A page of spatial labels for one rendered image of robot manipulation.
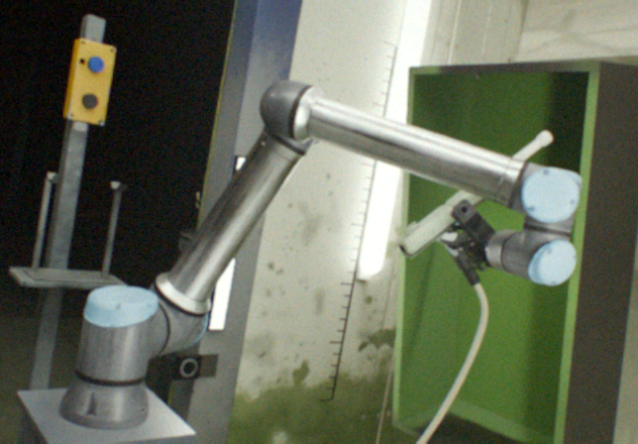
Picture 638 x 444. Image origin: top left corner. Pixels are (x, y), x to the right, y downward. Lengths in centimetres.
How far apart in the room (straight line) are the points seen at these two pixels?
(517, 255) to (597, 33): 193
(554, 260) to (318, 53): 146
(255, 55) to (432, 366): 127
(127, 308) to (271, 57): 124
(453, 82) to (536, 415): 116
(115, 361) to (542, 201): 91
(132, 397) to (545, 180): 95
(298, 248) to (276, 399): 61
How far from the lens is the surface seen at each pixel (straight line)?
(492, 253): 137
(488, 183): 117
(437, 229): 152
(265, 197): 146
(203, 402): 246
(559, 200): 115
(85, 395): 148
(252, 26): 235
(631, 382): 303
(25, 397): 162
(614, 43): 307
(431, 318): 231
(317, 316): 262
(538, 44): 328
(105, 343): 144
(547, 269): 128
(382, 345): 291
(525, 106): 221
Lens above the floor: 122
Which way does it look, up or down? 3 degrees down
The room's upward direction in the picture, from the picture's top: 10 degrees clockwise
